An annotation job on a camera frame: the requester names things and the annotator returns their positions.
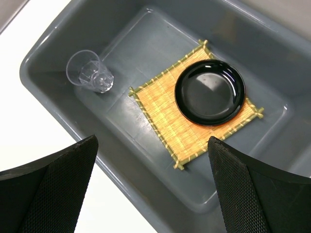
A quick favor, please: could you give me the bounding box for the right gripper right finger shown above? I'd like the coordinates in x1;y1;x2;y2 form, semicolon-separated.
207;136;311;233

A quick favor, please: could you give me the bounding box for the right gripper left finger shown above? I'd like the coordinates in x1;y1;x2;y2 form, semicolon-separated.
0;135;99;233

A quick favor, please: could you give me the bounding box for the black plate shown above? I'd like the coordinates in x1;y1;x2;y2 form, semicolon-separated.
174;59;246;126

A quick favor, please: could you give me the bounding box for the clear plastic cup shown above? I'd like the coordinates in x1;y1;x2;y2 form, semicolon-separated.
66;50;114;93

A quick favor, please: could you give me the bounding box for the grey plastic bin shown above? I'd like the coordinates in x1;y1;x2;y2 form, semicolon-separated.
20;0;311;233

